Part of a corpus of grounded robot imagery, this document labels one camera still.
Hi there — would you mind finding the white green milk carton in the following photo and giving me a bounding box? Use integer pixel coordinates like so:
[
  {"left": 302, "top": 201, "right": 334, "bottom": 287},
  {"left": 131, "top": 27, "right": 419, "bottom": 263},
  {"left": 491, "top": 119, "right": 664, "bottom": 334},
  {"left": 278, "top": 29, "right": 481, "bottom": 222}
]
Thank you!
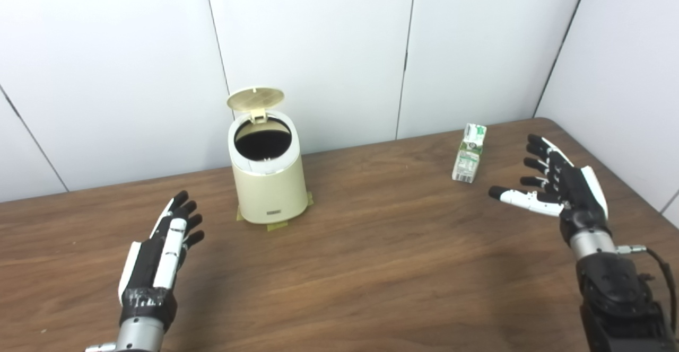
[{"left": 451, "top": 124, "right": 488, "bottom": 184}]

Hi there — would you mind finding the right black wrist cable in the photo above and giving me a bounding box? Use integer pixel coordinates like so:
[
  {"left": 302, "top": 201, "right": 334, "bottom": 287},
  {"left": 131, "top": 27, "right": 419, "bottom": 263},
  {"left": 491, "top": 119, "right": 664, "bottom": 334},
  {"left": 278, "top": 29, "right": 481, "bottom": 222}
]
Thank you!
[{"left": 615, "top": 244, "right": 679, "bottom": 337}]

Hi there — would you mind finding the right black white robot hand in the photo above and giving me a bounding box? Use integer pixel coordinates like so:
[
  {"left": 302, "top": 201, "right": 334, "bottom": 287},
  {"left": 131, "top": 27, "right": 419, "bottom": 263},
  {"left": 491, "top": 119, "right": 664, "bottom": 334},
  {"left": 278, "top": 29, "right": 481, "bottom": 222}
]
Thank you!
[{"left": 488, "top": 134, "right": 610, "bottom": 247}]

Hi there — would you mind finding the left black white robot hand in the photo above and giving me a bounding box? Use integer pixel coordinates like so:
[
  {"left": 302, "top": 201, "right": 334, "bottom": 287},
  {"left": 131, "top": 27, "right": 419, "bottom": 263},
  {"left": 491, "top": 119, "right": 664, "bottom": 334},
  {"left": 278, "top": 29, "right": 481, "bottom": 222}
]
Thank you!
[{"left": 118, "top": 191, "right": 205, "bottom": 331}]

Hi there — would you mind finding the cream-colored round bin lid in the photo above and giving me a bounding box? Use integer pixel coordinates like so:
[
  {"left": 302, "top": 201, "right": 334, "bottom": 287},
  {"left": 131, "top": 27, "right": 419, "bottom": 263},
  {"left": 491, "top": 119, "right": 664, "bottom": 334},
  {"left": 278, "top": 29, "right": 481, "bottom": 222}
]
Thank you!
[{"left": 227, "top": 87, "right": 285, "bottom": 125}]

